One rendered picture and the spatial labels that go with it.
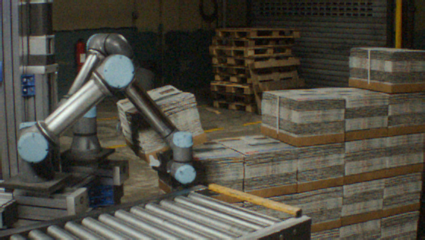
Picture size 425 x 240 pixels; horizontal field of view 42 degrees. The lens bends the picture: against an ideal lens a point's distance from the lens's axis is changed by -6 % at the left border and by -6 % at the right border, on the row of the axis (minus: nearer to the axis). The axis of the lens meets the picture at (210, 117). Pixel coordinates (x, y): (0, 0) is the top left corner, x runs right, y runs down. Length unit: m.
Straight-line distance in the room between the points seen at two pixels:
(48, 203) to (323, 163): 1.37
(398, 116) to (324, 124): 0.50
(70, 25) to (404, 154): 7.20
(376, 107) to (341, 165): 0.36
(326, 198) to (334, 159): 0.20
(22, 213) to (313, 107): 1.43
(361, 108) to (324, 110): 0.24
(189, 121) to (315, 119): 0.64
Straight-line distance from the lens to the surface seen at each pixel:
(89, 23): 9.78
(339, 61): 10.47
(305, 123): 2.79
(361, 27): 10.18
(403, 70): 3.16
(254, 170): 2.70
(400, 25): 3.82
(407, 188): 3.33
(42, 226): 1.86
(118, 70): 2.10
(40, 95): 2.48
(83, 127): 2.70
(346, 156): 2.98
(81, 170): 2.74
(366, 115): 3.02
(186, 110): 2.55
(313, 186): 2.89
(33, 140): 2.11
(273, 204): 1.97
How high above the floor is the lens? 1.43
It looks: 10 degrees down
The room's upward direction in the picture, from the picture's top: straight up
